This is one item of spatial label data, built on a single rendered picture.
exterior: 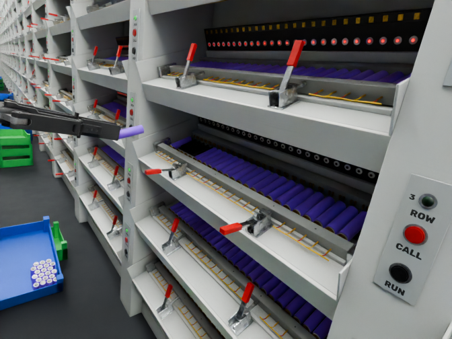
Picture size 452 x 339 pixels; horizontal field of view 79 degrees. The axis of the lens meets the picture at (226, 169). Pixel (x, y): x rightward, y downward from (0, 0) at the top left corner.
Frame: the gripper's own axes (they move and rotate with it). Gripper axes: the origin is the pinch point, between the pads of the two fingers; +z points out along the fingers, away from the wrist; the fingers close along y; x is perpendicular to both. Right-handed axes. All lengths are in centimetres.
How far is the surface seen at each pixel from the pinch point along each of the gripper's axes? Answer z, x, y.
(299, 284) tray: 18.3, 10.3, -39.6
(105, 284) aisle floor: 22, 64, 35
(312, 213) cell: 24.2, 2.0, -34.6
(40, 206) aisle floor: 8, 66, 112
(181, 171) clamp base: 18.2, 5.9, -3.6
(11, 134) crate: -5, 50, 215
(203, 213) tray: 17.7, 10.6, -16.1
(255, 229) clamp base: 17.1, 6.7, -30.3
